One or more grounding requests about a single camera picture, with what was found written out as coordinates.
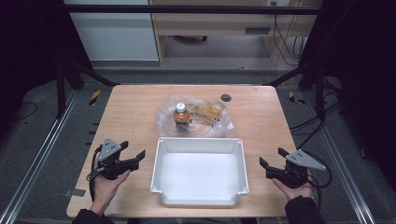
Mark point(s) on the white cabinet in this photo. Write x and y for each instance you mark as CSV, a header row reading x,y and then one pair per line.
x,y
115,34

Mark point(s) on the black horizontal frame bar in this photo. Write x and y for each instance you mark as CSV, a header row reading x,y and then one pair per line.
x,y
186,9

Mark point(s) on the person's left hand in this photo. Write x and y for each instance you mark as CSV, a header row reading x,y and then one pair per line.
x,y
107,189

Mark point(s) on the orange bottle with white cap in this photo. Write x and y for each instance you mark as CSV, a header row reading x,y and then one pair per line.
x,y
181,116

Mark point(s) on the aluminium floor rail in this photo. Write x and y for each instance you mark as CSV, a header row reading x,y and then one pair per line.
x,y
40,155
342,168

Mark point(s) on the grey tape patch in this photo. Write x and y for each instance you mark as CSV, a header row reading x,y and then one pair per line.
x,y
76,192

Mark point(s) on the dark round table grommet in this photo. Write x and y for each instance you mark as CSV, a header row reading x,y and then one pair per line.
x,y
226,97

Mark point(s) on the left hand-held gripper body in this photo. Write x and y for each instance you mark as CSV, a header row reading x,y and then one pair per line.
x,y
112,165

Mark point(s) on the yellow and black tape piece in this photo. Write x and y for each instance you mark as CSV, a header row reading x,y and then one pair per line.
x,y
292,97
95,97

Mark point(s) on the clear plastic bag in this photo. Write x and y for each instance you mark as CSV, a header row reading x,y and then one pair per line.
x,y
214,124

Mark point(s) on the white plastic bin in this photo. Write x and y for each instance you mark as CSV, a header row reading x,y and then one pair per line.
x,y
199,177

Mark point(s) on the person's right hand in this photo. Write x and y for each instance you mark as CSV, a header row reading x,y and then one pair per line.
x,y
295,191

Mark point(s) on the black metal stand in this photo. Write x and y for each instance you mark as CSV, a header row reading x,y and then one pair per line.
x,y
60,90
320,93

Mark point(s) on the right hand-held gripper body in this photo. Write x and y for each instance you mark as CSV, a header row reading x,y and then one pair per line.
x,y
295,169

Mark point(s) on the yellow snack packet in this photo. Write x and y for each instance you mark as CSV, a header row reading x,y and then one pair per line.
x,y
208,110

